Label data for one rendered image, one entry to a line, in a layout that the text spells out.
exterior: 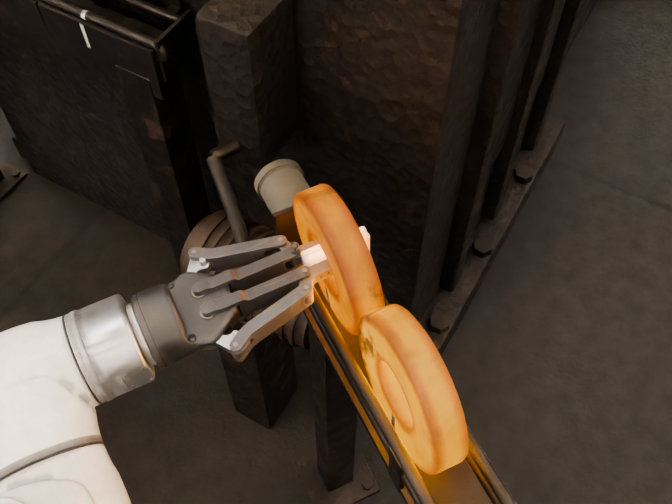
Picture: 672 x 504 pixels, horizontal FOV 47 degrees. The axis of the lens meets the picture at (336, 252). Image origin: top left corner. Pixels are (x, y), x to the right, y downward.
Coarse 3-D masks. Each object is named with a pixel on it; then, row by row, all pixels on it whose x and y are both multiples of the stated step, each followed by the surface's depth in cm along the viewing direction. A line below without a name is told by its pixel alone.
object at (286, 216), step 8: (288, 208) 83; (280, 216) 82; (288, 216) 83; (280, 224) 83; (288, 224) 84; (296, 224) 84; (280, 232) 84; (288, 232) 85; (296, 232) 85; (288, 240) 86; (296, 240) 86
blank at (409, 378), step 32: (384, 320) 67; (416, 320) 66; (384, 352) 68; (416, 352) 64; (384, 384) 74; (416, 384) 63; (448, 384) 63; (416, 416) 66; (448, 416) 63; (416, 448) 70; (448, 448) 65
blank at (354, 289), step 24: (312, 192) 75; (336, 192) 74; (312, 216) 73; (336, 216) 72; (336, 240) 71; (360, 240) 71; (336, 264) 71; (360, 264) 71; (336, 288) 80; (360, 288) 72; (336, 312) 82; (360, 312) 73
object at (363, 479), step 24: (312, 336) 94; (312, 360) 101; (312, 384) 108; (336, 384) 100; (336, 408) 106; (336, 432) 114; (312, 456) 140; (336, 456) 123; (360, 456) 140; (312, 480) 138; (336, 480) 133; (360, 480) 138
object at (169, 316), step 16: (192, 272) 75; (160, 288) 72; (176, 288) 74; (224, 288) 74; (144, 304) 71; (160, 304) 70; (176, 304) 73; (192, 304) 73; (144, 320) 70; (160, 320) 70; (176, 320) 70; (192, 320) 72; (208, 320) 72; (224, 320) 72; (144, 336) 70; (160, 336) 70; (176, 336) 70; (192, 336) 72; (208, 336) 71; (160, 352) 70; (176, 352) 71; (192, 352) 72
